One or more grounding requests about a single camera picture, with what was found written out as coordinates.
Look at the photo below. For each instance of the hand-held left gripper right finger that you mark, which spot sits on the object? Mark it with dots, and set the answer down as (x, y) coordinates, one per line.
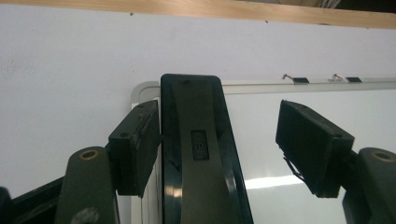
(311, 146)

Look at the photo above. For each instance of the white table cover panel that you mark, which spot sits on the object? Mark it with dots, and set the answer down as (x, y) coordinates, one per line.
(77, 62)

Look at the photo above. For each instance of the metal-framed whiteboard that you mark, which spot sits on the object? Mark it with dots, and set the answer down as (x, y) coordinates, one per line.
(264, 124)

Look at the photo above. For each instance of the black whiteboard eraser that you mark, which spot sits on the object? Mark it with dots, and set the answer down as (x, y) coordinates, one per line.
(199, 149)

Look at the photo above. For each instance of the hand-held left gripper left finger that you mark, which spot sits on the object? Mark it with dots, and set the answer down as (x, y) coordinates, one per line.
(134, 149)

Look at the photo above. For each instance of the metal hanging clip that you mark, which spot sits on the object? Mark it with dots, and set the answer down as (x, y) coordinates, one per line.
(351, 79)
(299, 80)

